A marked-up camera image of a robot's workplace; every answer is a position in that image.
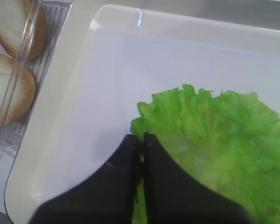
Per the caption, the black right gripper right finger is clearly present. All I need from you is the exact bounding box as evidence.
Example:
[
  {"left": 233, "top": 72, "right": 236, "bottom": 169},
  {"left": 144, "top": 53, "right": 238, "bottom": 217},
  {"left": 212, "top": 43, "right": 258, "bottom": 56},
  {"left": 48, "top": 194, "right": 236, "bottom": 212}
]
[{"left": 143, "top": 133, "right": 253, "bottom": 224}]

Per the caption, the clear bun container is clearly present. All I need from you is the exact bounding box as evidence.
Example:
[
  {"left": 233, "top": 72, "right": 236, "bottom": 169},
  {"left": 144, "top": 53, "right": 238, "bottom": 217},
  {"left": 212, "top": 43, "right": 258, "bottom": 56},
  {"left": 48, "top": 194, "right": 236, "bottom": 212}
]
[{"left": 0, "top": 0, "right": 72, "bottom": 159}]

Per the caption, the front bun half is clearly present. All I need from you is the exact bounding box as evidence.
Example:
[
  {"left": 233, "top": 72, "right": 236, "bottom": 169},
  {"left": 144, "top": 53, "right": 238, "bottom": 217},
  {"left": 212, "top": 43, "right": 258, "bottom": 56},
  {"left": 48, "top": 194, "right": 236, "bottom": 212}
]
[{"left": 0, "top": 54, "right": 35, "bottom": 126}]

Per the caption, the white rectangular tray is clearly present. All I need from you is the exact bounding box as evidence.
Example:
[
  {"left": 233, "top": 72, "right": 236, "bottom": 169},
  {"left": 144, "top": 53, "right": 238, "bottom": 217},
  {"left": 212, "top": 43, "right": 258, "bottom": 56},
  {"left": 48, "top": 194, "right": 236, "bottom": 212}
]
[{"left": 5, "top": 0, "right": 280, "bottom": 224}]

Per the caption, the large bun half upright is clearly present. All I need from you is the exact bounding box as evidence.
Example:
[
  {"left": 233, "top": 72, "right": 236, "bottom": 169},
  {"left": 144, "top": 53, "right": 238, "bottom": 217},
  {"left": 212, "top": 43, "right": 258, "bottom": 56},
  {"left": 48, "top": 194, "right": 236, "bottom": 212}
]
[{"left": 0, "top": 0, "right": 47, "bottom": 60}]

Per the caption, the green lettuce leaf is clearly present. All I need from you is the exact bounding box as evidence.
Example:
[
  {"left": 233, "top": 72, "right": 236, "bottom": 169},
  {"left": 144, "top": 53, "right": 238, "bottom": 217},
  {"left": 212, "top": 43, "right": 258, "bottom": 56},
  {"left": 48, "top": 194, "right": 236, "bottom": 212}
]
[{"left": 130, "top": 84, "right": 280, "bottom": 224}]

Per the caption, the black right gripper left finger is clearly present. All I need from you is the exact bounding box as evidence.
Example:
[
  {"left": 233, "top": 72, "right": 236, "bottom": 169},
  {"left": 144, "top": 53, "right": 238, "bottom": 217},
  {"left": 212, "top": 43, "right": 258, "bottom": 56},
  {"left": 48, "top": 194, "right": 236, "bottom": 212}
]
[{"left": 29, "top": 134, "right": 138, "bottom": 224}]

